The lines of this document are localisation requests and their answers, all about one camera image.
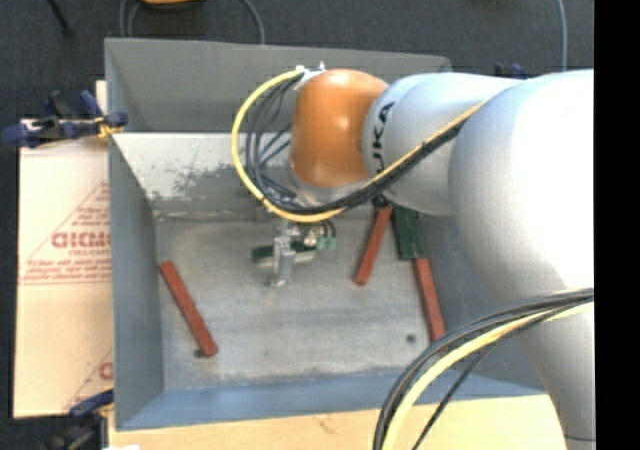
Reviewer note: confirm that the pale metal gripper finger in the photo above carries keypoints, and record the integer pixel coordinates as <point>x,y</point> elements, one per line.
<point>283,263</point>

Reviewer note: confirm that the dark green block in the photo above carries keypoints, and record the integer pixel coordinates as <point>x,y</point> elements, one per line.
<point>261,253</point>
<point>409,235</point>

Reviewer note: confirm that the grey metal bin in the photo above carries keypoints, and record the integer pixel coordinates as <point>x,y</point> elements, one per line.
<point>300,328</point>

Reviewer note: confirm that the red-brown flat block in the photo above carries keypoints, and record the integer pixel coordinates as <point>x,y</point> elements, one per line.
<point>372,248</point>
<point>429,298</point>
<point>188,309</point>

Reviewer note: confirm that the brown cardboard board, red print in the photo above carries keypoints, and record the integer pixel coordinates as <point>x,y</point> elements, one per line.
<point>60,288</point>

